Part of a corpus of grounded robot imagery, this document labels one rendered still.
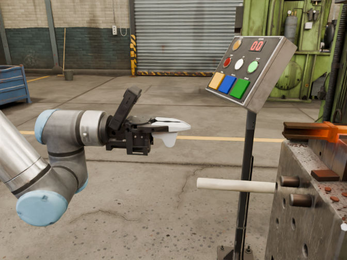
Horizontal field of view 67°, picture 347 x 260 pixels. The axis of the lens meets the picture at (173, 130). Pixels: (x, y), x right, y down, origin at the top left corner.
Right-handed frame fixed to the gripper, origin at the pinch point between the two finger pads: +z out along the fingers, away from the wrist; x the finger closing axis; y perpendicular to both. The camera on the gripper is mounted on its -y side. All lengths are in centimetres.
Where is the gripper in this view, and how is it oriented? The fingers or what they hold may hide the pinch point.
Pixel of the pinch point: (185, 124)
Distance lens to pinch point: 62.4
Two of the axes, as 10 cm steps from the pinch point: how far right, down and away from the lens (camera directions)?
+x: -1.3, 3.3, -9.3
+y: 0.0, 9.4, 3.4
